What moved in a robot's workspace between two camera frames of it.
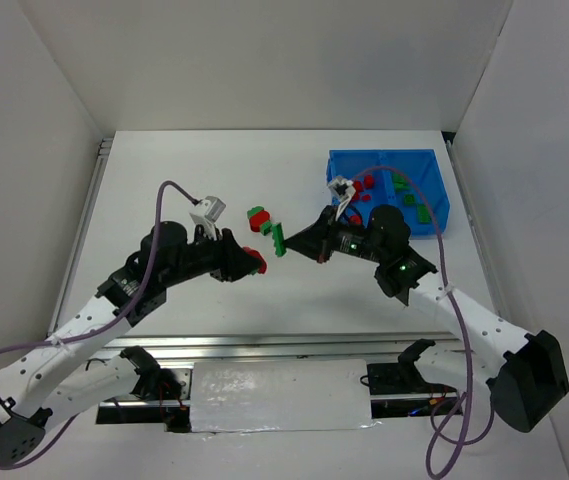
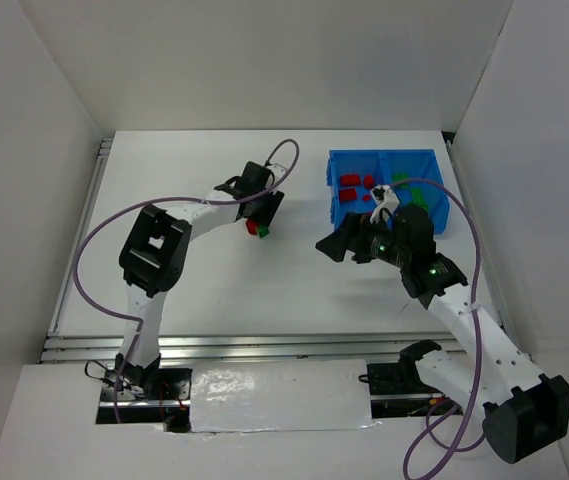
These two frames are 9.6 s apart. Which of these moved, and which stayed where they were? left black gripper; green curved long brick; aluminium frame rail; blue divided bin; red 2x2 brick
Moved: green curved long brick; left black gripper
Stayed: blue divided bin; red 2x2 brick; aluminium frame rail
